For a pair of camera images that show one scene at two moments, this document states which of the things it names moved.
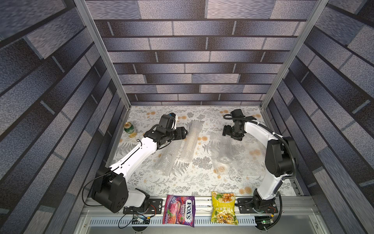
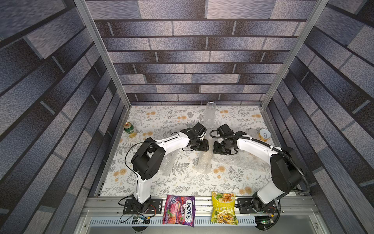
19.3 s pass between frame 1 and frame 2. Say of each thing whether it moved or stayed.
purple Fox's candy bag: stayed
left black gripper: moved
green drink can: stayed
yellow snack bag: stayed
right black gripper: moved
